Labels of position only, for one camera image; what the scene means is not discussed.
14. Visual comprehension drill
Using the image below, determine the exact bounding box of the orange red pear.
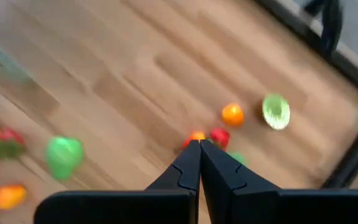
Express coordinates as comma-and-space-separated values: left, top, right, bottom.
181, 130, 206, 150

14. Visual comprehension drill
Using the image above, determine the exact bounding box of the black clamp handle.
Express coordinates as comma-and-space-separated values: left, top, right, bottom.
301, 0, 345, 60

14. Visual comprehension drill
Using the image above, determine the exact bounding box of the red strawberry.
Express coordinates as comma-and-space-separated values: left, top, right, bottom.
209, 127, 231, 151
0, 128, 27, 159

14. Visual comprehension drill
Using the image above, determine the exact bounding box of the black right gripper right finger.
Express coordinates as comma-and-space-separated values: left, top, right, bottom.
201, 139, 358, 224

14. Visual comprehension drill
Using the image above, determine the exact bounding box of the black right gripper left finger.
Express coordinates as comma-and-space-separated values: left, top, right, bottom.
34, 140, 202, 224

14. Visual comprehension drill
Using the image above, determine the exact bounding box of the small orange fruit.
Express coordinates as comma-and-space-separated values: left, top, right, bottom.
221, 102, 246, 128
0, 184, 28, 210

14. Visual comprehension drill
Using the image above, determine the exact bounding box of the green pear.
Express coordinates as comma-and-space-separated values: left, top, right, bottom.
45, 136, 85, 181

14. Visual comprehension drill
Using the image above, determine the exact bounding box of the green fruit piece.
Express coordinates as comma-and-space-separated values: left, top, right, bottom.
228, 151, 248, 167

